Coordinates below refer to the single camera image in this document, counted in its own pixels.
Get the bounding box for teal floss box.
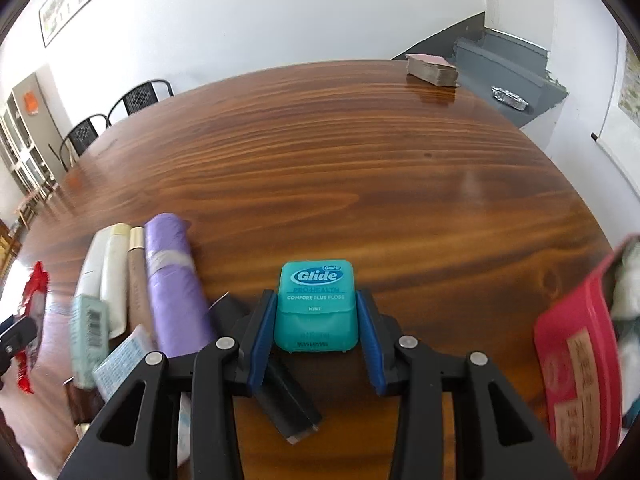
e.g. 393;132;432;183
273;259;360;353

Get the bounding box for bag of cotton balls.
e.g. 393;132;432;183
609;240;640;321

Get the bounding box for red white plastic packet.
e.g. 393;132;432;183
17;260;51;395

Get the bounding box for pink cookie box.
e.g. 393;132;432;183
532;234;640;478

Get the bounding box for blue towel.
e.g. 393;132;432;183
617;319;640;428

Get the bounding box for foil tray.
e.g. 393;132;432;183
491;86;529;112

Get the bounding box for beige cosmetic tube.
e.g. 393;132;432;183
127;227;151;328

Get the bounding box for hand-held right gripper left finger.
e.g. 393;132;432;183
57;290;278;480

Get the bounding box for hanging wall scroll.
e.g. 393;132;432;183
590;35;640;186

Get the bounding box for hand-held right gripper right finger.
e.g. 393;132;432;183
355;290;573;480

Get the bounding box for stack of cards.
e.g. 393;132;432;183
405;53;460;87

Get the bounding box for grey stairs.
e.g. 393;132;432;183
392;10;570;128

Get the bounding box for white tube with cream cap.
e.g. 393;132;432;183
100;223;132;339

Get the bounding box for purple bag roll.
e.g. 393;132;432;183
144;213;217;358

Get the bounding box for white flat cosmetic tube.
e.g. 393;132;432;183
74;225;115;301

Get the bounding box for white wipe packet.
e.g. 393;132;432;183
92;324;193;467

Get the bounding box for glass door bookcase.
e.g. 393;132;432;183
0;105;56;201

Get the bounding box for pale green box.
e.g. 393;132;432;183
69;294;112;390

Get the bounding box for grey cabinet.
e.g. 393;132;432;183
12;72;65;161

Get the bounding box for framed wall picture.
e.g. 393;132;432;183
39;0;112;48

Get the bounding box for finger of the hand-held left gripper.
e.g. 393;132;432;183
0;314;40;376

